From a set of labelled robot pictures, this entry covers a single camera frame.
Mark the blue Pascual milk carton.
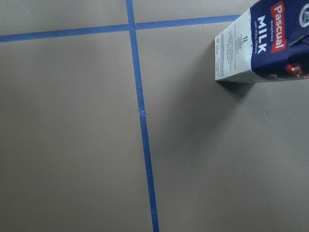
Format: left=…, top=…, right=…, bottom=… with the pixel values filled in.
left=214, top=0, right=309, bottom=83

